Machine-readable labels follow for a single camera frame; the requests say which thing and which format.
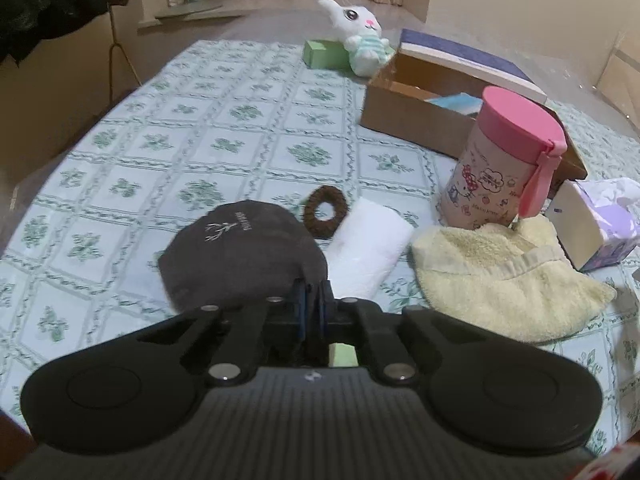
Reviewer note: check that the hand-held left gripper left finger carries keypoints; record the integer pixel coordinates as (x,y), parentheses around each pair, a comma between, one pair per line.
(299,310)

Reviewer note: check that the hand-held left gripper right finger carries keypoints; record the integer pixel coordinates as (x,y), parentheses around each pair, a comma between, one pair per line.
(325,310)

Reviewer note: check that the green paper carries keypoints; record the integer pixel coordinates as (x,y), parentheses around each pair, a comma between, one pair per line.
(342,355)

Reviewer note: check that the white paper towel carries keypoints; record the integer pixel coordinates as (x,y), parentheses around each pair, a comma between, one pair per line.
(370,245)

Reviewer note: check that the gray hat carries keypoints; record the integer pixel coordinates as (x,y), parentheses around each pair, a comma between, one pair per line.
(240,250)

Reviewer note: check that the dark brown fuzzy scrunchie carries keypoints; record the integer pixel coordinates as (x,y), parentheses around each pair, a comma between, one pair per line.
(312,220)

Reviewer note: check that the yellow towel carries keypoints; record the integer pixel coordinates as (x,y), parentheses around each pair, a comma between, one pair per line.
(490,285)

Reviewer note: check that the brown cardboard box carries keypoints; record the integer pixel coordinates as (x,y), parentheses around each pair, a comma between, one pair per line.
(400,110)

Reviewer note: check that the blue face mask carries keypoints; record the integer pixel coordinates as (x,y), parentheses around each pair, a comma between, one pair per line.
(457,103)

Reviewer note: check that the pink lidded cup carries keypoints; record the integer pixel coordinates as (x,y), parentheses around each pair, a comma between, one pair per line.
(480,180)

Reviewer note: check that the green box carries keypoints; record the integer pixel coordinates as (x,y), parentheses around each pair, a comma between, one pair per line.
(325,54)

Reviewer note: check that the white plush bunny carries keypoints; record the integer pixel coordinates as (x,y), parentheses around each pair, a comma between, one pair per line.
(360,35)

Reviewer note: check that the purple tissue pack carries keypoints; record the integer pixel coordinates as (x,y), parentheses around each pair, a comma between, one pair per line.
(600,220)

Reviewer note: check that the blue and white box lid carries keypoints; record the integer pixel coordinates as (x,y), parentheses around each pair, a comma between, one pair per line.
(465,55)

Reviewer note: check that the shiny black puffer jacket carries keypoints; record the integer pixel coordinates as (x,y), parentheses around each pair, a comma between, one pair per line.
(22,5)

